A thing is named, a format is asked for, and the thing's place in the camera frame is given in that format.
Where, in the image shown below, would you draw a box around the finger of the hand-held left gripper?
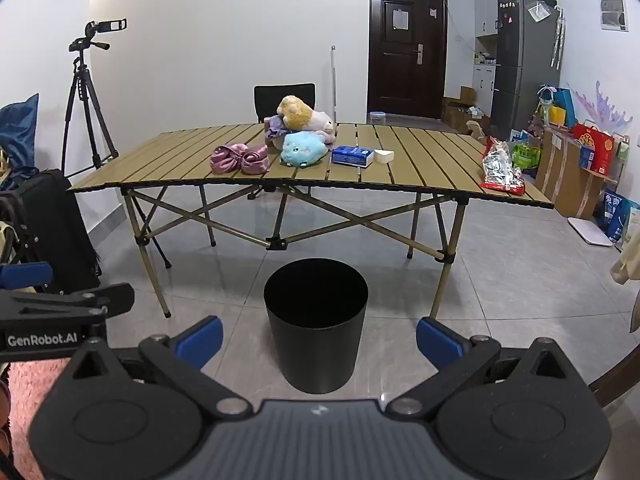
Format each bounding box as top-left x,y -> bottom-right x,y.
0,283 -> 136,328
0,261 -> 53,292

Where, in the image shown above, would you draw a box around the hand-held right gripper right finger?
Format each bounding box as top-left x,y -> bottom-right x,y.
387,317 -> 573,420

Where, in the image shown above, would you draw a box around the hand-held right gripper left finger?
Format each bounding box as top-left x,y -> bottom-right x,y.
67,316 -> 252,419

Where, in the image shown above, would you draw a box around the black round waste bin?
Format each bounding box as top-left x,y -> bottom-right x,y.
263,257 -> 370,395

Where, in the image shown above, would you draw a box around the pink satin scrunchie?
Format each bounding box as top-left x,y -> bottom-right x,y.
210,143 -> 246,175
241,145 -> 271,175

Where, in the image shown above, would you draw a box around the blue tissue pack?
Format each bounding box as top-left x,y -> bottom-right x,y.
331,145 -> 375,168

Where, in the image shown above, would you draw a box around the light blue plush toy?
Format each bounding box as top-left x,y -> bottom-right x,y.
280,130 -> 330,167

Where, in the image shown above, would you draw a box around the purple plush bear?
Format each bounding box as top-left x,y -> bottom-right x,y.
265,126 -> 292,150

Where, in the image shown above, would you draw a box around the white and lavender plush bear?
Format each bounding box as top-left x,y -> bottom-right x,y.
299,109 -> 337,145

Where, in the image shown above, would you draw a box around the pink fuzzy cloth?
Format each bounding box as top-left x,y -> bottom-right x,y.
9,359 -> 71,413

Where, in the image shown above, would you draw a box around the brown wooden furniture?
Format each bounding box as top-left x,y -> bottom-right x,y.
587,280 -> 640,408

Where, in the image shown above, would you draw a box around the red and silver snack bag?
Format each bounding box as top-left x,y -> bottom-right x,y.
481,136 -> 527,197

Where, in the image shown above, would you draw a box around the tan slatted folding table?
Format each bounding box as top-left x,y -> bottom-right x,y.
66,121 -> 556,320

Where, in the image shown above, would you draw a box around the white bathroom scale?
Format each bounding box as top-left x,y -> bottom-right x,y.
567,216 -> 615,248

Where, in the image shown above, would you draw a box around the black tripod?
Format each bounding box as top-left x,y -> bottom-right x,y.
61,37 -> 119,181

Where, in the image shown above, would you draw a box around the beige cloth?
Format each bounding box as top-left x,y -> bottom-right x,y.
611,212 -> 640,285

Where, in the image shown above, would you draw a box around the large taped cardboard box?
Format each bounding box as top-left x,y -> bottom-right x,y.
535,125 -> 618,220

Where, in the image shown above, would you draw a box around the green plastic bag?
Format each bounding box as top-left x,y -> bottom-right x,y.
515,142 -> 542,170

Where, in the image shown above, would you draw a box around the blue pet food bag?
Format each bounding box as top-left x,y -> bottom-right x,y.
602,189 -> 640,245

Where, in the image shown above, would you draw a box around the small brown cardboard boxes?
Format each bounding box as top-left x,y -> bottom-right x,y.
441,86 -> 493,133

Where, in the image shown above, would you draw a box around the red gift box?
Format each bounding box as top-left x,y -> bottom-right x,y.
571,121 -> 616,177

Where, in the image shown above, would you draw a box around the black folding chair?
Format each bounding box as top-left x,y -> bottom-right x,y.
253,83 -> 317,125

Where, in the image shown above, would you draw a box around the teal and pink plastic toy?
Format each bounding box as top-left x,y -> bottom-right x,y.
537,86 -> 556,123

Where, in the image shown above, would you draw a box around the white base cabinet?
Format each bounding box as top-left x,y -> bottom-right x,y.
472,64 -> 497,92

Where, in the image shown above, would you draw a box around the dark brown door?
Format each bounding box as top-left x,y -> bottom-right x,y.
369,0 -> 448,121

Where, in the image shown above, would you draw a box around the blue gift bag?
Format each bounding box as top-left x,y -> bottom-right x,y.
552,88 -> 578,128

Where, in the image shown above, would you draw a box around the white mop pole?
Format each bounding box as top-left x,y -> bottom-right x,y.
330,45 -> 339,133

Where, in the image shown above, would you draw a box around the grey refrigerator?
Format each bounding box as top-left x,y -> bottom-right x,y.
490,0 -> 563,142

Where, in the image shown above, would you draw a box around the hanging packet strip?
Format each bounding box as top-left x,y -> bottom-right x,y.
550,5 -> 566,70

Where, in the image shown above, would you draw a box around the white electrical panel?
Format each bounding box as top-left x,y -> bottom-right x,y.
599,0 -> 628,32

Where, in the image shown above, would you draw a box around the black camera on tripod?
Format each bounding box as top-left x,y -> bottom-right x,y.
84,18 -> 128,36

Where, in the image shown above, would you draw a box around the purple coral wall decoration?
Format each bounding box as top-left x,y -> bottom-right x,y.
567,80 -> 633,133

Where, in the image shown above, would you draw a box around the white wall cabinet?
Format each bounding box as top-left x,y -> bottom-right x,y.
474,0 -> 526,38

